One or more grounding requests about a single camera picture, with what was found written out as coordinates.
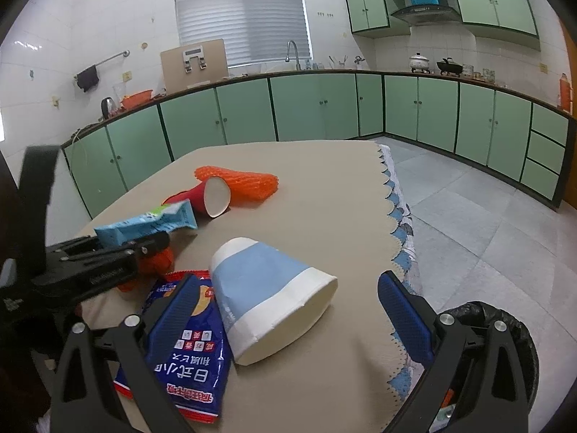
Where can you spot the white cooking pot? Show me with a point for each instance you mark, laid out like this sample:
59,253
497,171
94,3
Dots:
419,63

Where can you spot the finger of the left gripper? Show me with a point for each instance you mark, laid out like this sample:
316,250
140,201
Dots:
82,268

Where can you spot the black range hood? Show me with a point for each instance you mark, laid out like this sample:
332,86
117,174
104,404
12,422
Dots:
427,14

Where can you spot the orange plastic basin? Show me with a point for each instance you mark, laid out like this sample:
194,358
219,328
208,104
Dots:
138,99

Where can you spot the cardboard box on counter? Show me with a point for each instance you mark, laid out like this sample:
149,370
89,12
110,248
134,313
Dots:
193,65

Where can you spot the green lower kitchen cabinets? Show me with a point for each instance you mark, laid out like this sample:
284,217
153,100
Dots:
513,137

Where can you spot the beige tablecloth with scalloped edge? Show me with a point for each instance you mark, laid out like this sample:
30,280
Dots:
332,211

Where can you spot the black wok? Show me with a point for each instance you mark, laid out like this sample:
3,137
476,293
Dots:
447,66

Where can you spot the blue milk carton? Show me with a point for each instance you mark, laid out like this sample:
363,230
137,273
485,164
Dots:
166,218

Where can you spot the chrome towel rail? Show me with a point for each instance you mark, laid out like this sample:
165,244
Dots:
124,54

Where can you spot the steel electric kettle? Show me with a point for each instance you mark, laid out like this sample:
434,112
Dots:
108,107

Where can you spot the blue snack bag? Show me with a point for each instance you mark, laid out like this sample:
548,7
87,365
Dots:
187,347

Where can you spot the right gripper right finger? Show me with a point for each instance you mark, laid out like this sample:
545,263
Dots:
418,326

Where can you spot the chrome sink faucet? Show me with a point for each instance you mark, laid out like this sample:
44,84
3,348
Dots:
292,55

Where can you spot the red plastic bag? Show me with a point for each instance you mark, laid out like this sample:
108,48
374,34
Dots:
151,266

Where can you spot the window with white blinds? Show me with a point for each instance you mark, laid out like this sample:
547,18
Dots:
253,31

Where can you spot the dark towel on rail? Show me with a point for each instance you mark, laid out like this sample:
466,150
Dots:
87,79

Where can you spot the black lined trash bin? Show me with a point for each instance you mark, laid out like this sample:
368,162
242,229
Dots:
492,384

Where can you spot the orange foam fruit net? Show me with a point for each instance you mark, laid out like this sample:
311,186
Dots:
245,186

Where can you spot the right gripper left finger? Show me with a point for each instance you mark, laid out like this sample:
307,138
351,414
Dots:
84,397

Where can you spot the red paper cup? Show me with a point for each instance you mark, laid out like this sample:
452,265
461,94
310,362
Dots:
211,197

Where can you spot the orange thermos flask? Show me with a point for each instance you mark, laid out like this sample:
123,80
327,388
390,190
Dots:
565,94

